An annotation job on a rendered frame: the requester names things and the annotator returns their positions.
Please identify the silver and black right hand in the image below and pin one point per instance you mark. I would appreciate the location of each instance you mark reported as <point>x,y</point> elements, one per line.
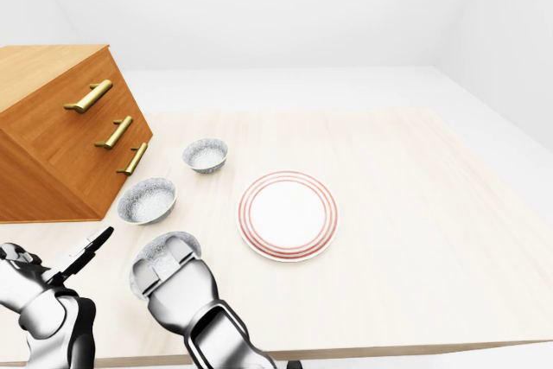
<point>186,291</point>

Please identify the silver and black left hand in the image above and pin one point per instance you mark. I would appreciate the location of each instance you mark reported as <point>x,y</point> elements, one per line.
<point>26,287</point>

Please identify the silver and black right arm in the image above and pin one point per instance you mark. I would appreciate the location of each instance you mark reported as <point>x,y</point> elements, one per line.
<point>224,343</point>

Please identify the silver and black left arm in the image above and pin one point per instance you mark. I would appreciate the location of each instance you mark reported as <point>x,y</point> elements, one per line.
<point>47,328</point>

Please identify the medium wooden drawer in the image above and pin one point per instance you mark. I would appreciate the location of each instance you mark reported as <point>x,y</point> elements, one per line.
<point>80,159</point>

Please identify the grey patterned bowl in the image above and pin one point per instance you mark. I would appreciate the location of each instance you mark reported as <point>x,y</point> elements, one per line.
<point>205,156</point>
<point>146,202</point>
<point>154,249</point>

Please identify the small dark shape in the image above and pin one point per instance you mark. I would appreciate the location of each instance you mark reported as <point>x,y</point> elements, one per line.
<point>294,365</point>

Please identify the wooden cabinet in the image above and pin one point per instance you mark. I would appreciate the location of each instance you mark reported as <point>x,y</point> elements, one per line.
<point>26,187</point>

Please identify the large wooden drawer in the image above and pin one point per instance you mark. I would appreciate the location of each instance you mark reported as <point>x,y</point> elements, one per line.
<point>43,125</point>

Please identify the white plate with red rings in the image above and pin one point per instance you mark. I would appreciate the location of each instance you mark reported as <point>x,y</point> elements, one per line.
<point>287,215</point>

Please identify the small wooden drawer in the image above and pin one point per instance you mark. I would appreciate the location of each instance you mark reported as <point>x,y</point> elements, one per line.
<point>103,194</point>

